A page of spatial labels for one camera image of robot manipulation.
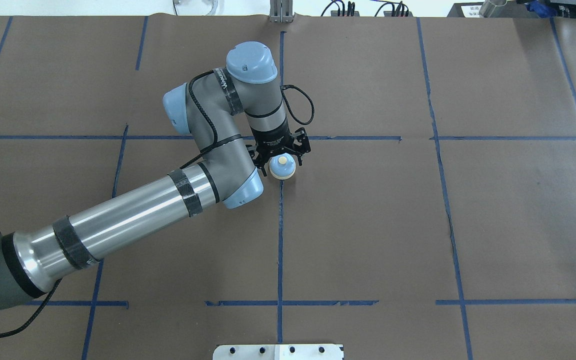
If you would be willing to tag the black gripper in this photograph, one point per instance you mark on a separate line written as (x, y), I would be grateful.
(273, 141)

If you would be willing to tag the black cable connector right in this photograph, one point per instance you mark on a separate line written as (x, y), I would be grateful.
(393, 9)

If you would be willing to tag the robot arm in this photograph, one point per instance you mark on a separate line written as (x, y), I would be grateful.
(237, 117)

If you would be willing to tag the black cable connector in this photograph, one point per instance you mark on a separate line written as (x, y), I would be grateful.
(340, 9)
(393, 9)

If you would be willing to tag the black cable connector left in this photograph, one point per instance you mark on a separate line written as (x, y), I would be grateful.
(340, 9)

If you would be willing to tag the silver metal cylinder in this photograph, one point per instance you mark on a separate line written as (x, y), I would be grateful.
(492, 8)

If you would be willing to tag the aluminium frame post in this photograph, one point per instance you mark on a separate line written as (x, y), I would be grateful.
(281, 11)

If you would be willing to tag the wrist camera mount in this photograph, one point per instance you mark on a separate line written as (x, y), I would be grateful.
(300, 139)

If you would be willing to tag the blue cream call bell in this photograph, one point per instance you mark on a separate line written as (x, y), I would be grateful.
(282, 167)

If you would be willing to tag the black box with label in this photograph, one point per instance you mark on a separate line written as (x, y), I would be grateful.
(465, 10)

